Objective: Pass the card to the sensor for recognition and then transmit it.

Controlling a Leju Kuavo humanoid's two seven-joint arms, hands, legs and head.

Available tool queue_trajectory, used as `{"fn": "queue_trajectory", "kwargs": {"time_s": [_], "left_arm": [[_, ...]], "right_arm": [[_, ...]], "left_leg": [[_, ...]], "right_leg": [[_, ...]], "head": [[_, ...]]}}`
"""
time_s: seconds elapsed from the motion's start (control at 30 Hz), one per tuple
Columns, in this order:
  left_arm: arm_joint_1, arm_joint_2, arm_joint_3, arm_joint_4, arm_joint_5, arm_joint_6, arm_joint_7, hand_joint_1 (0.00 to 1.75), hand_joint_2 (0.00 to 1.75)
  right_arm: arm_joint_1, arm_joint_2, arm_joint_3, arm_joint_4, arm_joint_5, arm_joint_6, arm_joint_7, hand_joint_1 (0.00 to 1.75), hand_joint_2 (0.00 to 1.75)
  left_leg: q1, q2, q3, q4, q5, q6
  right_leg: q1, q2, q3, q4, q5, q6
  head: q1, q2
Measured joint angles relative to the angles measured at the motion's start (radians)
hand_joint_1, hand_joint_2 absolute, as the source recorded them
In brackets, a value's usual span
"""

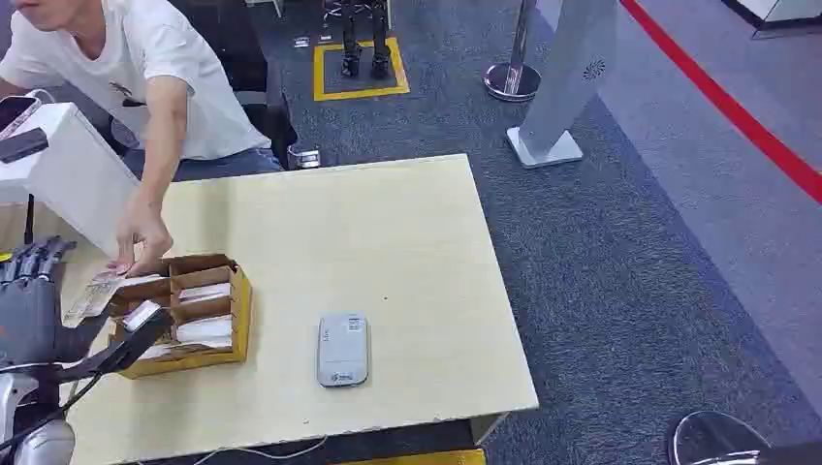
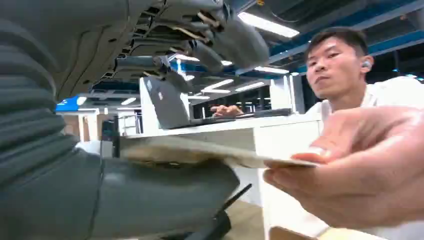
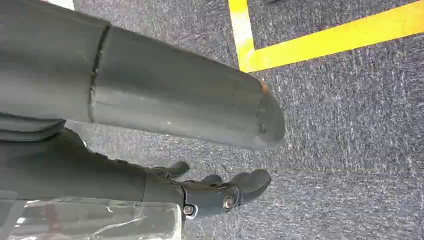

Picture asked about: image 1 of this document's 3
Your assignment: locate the person's left hand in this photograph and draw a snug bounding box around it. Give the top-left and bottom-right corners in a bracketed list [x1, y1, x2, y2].
[106, 197, 175, 278]

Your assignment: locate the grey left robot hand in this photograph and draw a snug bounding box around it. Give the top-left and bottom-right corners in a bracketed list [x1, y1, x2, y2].
[0, 235, 111, 369]

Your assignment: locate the patterned yellow card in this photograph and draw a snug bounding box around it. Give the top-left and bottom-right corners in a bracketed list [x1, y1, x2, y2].
[62, 269, 130, 327]

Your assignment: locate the black flat device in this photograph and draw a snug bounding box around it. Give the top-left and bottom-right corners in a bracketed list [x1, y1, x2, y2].
[0, 127, 50, 166]

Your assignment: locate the person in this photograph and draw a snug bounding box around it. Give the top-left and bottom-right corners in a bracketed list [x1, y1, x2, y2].
[0, 0, 287, 278]

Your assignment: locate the metal floor socket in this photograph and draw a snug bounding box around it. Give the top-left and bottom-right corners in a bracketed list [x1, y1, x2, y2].
[287, 143, 323, 172]

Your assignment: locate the pink smartphone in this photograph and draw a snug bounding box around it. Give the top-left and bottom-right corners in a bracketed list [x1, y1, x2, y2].
[0, 95, 44, 141]

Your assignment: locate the black office chair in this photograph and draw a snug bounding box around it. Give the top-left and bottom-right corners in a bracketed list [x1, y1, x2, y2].
[168, 0, 300, 170]

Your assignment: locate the grey card reader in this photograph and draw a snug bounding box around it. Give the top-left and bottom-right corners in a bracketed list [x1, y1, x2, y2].
[315, 312, 371, 389]

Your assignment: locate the yellow floor tape strip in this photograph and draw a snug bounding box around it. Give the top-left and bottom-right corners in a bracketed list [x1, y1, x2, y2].
[336, 448, 488, 465]

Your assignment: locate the grey sign stand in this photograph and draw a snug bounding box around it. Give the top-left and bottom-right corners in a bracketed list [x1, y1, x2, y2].
[505, 0, 621, 171]

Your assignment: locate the white cabinet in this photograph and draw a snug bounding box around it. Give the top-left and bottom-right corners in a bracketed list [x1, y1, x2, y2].
[721, 0, 822, 41]

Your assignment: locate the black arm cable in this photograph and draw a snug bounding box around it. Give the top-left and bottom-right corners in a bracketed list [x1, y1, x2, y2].
[0, 374, 106, 450]

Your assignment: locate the white cable under desk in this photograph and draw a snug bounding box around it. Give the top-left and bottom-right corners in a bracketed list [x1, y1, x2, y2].
[131, 435, 330, 465]

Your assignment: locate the chrome stanchion post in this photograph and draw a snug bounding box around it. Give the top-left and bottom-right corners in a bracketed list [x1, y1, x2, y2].
[483, 0, 543, 104]

